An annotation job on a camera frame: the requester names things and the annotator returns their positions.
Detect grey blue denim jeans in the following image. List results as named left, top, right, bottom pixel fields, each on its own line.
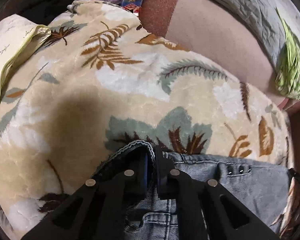
left=94, top=140, right=290, bottom=239

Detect beige leaf pattern fleece blanket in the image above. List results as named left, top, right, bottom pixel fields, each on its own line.
left=0, top=1, right=294, bottom=239

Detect green patterned cloth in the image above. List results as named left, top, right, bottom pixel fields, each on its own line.
left=275, top=16, right=300, bottom=100

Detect pink brown bed sheet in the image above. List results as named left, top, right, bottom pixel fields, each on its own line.
left=140, top=0, right=288, bottom=108

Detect cream pillow with yellow trim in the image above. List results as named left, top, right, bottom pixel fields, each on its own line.
left=0, top=14, right=51, bottom=98

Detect black cloth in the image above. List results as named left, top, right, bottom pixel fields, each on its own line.
left=15, top=0, right=75, bottom=25

